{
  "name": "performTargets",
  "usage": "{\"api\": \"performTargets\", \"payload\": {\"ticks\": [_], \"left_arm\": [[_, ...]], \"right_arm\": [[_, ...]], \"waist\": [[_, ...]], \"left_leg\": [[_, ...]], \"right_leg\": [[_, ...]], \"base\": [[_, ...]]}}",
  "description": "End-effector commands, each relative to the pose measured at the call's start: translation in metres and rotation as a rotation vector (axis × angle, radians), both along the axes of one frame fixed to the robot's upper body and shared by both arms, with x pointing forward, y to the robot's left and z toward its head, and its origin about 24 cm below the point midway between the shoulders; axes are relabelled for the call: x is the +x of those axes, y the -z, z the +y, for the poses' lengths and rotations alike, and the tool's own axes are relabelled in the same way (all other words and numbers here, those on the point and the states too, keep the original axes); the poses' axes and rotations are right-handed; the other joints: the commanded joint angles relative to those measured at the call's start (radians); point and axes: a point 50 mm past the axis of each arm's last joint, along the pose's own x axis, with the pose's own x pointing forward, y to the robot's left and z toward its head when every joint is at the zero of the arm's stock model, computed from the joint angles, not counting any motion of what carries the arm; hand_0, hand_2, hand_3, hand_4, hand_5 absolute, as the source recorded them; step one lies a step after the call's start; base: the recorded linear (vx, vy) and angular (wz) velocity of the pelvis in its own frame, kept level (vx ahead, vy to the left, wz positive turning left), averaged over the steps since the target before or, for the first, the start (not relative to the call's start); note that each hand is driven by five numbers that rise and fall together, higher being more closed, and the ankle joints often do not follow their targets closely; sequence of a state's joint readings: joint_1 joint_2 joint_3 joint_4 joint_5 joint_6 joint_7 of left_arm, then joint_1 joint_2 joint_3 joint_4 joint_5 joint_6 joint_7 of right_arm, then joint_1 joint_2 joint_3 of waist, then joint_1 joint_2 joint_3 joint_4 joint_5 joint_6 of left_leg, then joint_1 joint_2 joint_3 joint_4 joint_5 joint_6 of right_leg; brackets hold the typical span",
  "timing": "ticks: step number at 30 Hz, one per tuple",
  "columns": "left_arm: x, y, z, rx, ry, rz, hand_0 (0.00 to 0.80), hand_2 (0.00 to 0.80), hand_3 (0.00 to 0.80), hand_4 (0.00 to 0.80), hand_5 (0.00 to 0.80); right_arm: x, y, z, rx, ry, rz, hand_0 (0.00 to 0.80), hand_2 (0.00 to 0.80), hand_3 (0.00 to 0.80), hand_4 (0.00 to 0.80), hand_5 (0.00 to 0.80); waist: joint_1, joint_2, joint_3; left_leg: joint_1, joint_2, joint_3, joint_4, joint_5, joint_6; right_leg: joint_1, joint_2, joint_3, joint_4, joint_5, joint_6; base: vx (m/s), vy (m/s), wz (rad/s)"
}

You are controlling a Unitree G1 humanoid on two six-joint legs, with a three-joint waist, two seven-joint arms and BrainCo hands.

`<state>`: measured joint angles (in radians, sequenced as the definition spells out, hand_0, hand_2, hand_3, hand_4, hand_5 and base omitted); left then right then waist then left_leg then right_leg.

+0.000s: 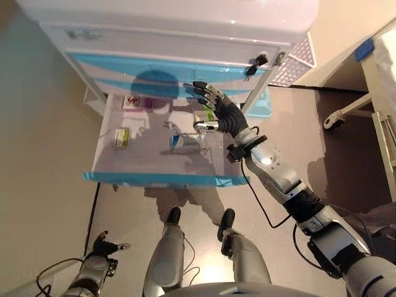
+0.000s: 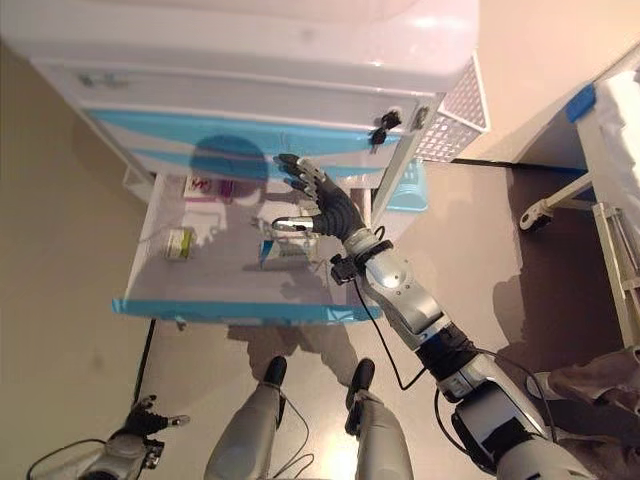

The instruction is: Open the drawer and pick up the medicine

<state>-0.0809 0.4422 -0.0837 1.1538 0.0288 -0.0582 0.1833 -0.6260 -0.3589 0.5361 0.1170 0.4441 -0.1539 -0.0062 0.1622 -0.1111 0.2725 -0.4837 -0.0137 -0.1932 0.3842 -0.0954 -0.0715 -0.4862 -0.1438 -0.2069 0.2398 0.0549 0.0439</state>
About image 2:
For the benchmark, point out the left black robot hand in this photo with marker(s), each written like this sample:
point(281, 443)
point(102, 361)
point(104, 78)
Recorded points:
point(142, 424)

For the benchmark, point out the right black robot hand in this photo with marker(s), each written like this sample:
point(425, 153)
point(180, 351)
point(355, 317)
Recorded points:
point(337, 210)

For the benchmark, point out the blue and white medicine box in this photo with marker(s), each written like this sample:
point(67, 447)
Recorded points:
point(280, 252)

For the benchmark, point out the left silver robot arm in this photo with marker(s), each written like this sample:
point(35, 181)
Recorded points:
point(110, 455)

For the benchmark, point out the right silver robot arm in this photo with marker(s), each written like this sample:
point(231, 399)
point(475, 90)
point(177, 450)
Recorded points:
point(410, 300)

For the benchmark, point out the pink and purple medicine box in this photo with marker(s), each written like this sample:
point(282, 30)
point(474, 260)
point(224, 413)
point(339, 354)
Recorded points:
point(200, 186)

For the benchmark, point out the small green medicine box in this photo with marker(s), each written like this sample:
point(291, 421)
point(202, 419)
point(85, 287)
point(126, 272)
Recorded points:
point(179, 244)

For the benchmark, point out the white bin with blue lid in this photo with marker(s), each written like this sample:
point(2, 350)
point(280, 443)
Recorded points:
point(407, 192)

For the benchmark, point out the black keys in lock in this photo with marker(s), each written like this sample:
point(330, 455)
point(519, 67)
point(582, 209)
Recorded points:
point(382, 131)

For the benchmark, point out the left silver robot leg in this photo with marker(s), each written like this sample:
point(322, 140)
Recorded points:
point(245, 430)

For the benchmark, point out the silver robot leg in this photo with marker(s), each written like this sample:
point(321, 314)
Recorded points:
point(245, 430)
point(380, 435)

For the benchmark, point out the silver trolley latch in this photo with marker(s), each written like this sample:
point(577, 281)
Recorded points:
point(420, 119)

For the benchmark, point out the white perforated plastic basket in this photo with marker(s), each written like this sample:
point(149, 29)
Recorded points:
point(460, 110)

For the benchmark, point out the white medical trolley cart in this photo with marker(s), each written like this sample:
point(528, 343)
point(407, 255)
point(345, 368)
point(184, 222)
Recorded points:
point(250, 40)

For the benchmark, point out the small white trolley holder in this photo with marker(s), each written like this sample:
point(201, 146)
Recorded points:
point(137, 182)

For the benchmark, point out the right silver robot leg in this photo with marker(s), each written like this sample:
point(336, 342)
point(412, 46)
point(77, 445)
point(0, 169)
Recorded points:
point(380, 435)

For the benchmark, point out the blue tag on bed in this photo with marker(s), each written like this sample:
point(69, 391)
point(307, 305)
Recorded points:
point(581, 102)

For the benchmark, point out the white bed mattress sheet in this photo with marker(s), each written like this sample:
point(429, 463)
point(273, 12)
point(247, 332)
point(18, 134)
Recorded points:
point(620, 130)

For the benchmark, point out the person in khaki trousers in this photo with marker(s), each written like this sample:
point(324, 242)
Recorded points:
point(590, 380)

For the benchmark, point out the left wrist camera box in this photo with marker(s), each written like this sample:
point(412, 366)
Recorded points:
point(155, 454)

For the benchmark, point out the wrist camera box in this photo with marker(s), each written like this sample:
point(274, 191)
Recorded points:
point(345, 270)
point(155, 454)

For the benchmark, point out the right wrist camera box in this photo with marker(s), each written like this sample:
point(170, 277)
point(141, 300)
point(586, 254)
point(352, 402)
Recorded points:
point(345, 270)

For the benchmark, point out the white hospital bed frame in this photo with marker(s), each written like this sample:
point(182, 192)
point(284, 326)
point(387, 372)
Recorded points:
point(612, 240)

